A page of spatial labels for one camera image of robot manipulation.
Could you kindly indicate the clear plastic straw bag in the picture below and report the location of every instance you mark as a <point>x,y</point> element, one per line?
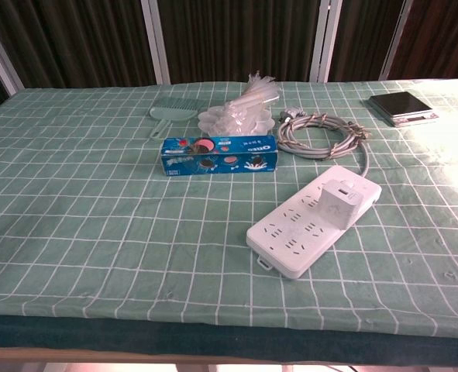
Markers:
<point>252,104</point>

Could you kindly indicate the white plug adapter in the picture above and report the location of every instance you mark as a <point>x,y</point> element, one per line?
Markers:
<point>339,209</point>

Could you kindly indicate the blue Oreo cookie box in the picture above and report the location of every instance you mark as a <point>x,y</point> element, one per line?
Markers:
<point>217,155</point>

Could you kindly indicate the white folding screen frame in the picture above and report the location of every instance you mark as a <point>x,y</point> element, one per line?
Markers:
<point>157,42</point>

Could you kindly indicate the green checkered tablecloth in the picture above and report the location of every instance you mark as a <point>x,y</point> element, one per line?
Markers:
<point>97,217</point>

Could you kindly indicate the white power strip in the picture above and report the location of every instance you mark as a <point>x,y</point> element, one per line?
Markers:
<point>286,236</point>

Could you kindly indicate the silver digital kitchen scale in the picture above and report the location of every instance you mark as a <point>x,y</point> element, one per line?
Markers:
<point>403,106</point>

